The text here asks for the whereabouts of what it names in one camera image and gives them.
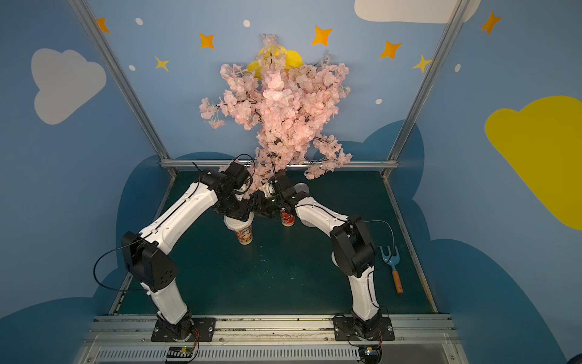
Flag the red paper cup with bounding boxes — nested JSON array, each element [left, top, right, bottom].
[[235, 225, 253, 246], [280, 210, 296, 227]]

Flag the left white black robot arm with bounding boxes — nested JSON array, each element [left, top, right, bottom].
[[118, 160, 253, 331]]

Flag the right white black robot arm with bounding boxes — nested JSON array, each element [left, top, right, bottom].
[[251, 171, 382, 336]]

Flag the pink cherry blossom tree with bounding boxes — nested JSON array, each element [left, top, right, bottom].
[[199, 35, 352, 192]]

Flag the left circuit board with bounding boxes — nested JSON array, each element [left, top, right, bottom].
[[165, 347, 195, 363]]

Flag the circuit board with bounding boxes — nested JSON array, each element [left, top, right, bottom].
[[358, 346, 383, 364], [165, 347, 195, 363]]

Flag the right circuit board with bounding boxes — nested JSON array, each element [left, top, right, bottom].
[[358, 346, 383, 364]]

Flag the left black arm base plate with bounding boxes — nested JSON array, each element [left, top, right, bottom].
[[151, 316, 216, 343]]

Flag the blue fork wooden handle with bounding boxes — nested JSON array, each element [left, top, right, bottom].
[[380, 247, 404, 294]]

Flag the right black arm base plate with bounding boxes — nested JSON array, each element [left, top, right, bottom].
[[332, 315, 395, 342]]

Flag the aluminium front rail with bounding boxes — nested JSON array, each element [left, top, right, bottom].
[[74, 314, 468, 363]]

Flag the aluminium frame bars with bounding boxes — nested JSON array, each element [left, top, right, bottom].
[[67, 0, 474, 179]]

